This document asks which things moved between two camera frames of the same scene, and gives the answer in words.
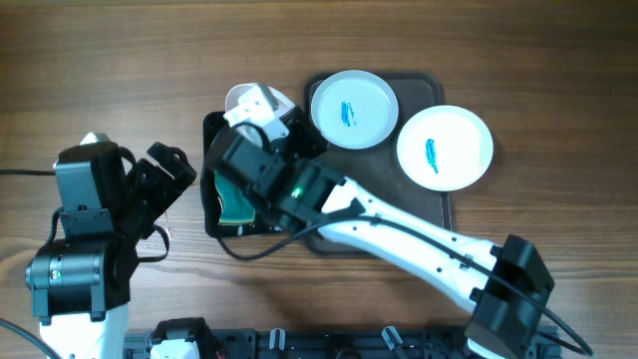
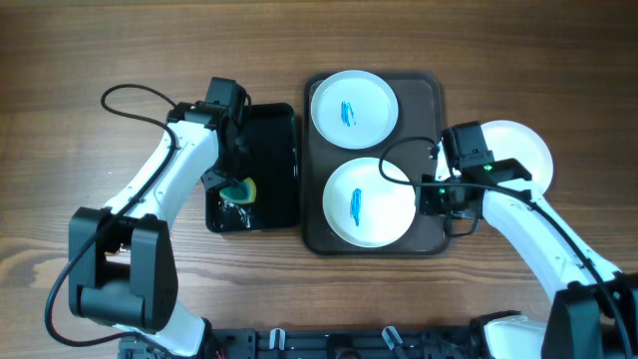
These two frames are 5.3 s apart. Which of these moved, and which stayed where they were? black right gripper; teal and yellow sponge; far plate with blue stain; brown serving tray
Moved: black right gripper; teal and yellow sponge
Stayed: brown serving tray; far plate with blue stain
